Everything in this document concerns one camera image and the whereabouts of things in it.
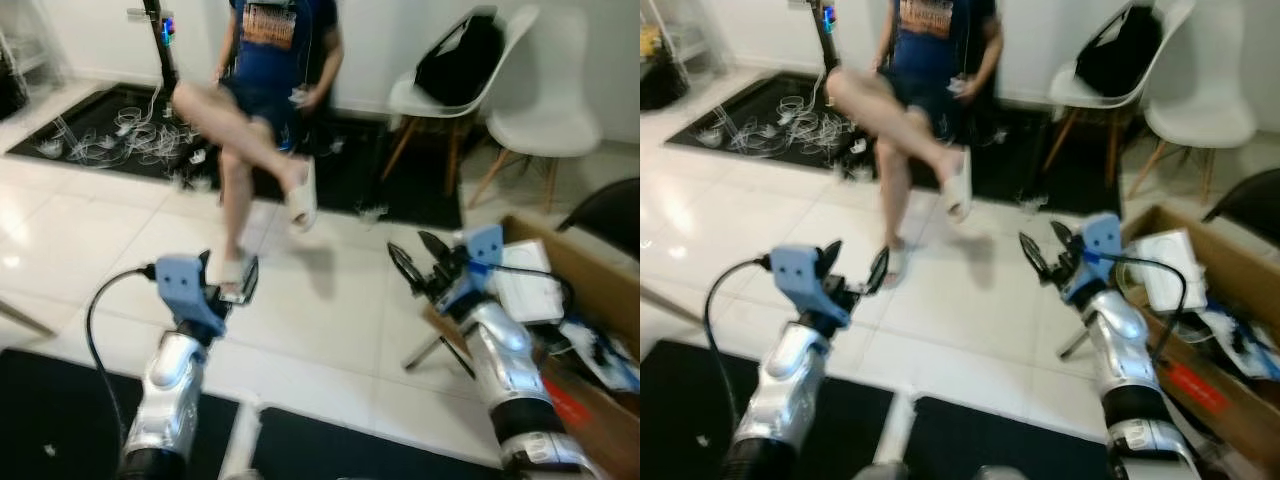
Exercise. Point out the black chair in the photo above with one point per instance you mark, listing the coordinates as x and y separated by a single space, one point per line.
610 215
1250 205

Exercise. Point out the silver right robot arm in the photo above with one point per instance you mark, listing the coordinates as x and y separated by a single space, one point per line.
510 370
1130 370

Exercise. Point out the blue and white packet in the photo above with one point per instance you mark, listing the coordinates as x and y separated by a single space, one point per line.
605 360
1245 340

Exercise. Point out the white chair with wooden legs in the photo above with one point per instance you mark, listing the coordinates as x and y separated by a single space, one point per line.
440 105
1215 100
1100 95
555 110

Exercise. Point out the brown cardboard box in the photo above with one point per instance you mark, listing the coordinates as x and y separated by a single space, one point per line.
1230 270
600 290

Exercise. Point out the seated person in blue clothes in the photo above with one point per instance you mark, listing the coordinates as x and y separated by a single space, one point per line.
920 100
265 110

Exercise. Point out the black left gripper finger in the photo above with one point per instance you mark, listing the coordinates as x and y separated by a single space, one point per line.
829 264
878 272
251 280
212 270

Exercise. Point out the black bag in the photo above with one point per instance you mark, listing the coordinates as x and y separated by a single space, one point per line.
1120 50
460 60

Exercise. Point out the metal stand legs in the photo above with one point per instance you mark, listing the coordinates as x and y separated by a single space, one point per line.
440 350
1075 345

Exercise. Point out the black rug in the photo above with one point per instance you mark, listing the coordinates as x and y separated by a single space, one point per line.
100 115
750 110

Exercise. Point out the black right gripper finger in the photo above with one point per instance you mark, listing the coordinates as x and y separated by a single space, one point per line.
1035 258
410 270
438 250
1063 237

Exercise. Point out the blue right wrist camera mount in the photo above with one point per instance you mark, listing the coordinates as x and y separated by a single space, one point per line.
1100 245
483 255

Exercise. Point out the white flat box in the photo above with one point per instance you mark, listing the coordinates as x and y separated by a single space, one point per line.
1170 265
530 285

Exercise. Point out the black stand pole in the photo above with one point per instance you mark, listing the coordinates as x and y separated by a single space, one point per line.
825 35
160 40

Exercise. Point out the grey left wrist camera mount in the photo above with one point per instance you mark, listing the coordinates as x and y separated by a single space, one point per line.
185 285
800 280

